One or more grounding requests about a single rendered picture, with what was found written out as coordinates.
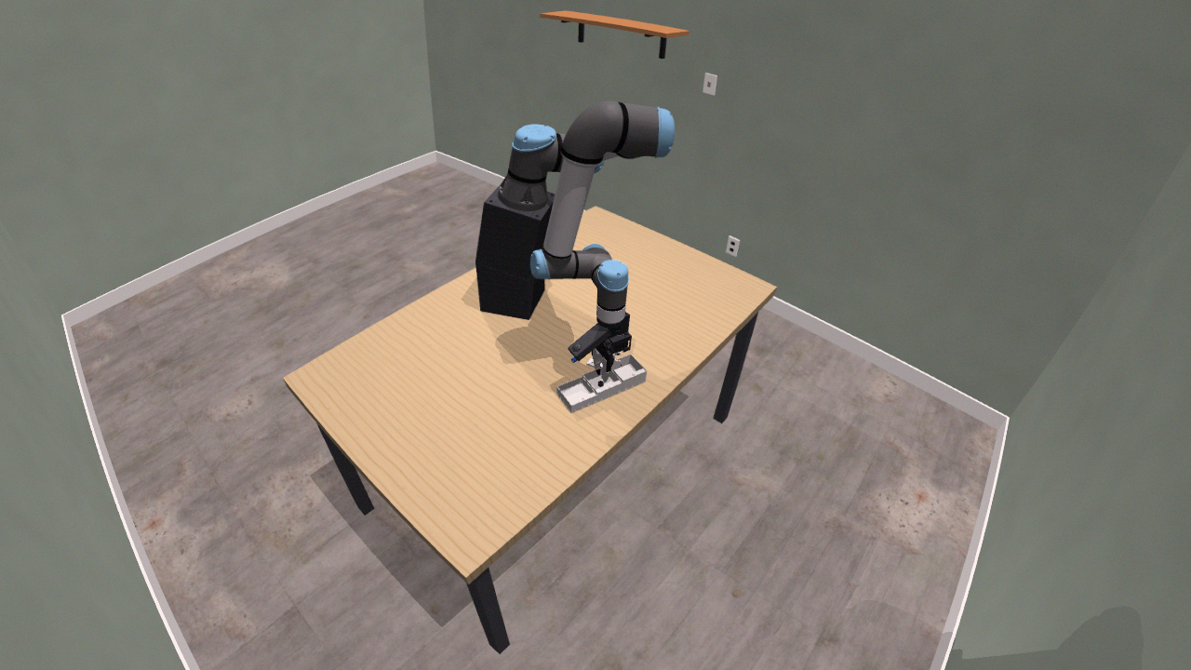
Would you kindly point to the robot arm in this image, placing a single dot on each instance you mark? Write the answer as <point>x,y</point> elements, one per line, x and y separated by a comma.
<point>636,131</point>

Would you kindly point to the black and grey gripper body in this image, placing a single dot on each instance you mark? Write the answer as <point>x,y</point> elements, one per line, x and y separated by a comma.
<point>618,340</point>

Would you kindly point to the white rack of three labelled bins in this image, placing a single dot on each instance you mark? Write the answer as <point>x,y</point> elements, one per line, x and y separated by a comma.
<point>584,391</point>

